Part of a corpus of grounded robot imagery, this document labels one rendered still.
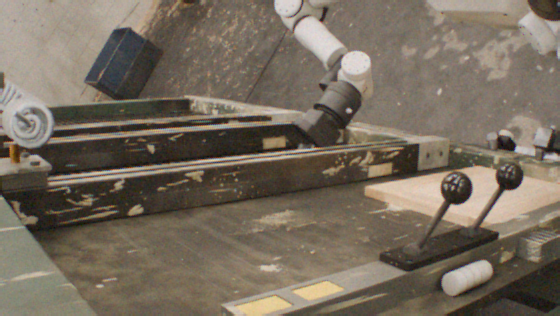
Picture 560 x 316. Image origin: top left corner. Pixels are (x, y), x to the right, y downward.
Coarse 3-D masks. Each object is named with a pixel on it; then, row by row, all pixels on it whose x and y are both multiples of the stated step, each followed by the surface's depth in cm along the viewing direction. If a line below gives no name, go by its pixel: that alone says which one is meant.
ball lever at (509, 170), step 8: (504, 168) 70; (512, 168) 69; (520, 168) 69; (496, 176) 71; (504, 176) 69; (512, 176) 69; (520, 176) 69; (504, 184) 70; (512, 184) 69; (520, 184) 70; (496, 192) 72; (496, 200) 72; (488, 208) 73; (480, 216) 74; (472, 224) 76; (480, 224) 75; (464, 232) 76; (472, 232) 75; (480, 232) 76
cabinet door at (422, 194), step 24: (480, 168) 136; (384, 192) 111; (408, 192) 111; (432, 192) 113; (480, 192) 114; (504, 192) 114; (528, 192) 114; (552, 192) 113; (432, 216) 102; (456, 216) 98; (504, 216) 96
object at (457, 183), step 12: (444, 180) 63; (456, 180) 62; (468, 180) 62; (444, 192) 63; (456, 192) 62; (468, 192) 62; (444, 204) 65; (456, 204) 63; (432, 228) 66; (420, 240) 68; (408, 252) 69; (420, 252) 68
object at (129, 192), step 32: (0, 96) 82; (0, 160) 87; (32, 160) 88; (224, 160) 111; (256, 160) 111; (288, 160) 115; (320, 160) 120; (352, 160) 125; (384, 160) 132; (416, 160) 139; (0, 192) 83; (32, 192) 85; (64, 192) 88; (96, 192) 92; (128, 192) 95; (160, 192) 99; (192, 192) 103; (224, 192) 107; (256, 192) 111; (32, 224) 86; (64, 224) 89
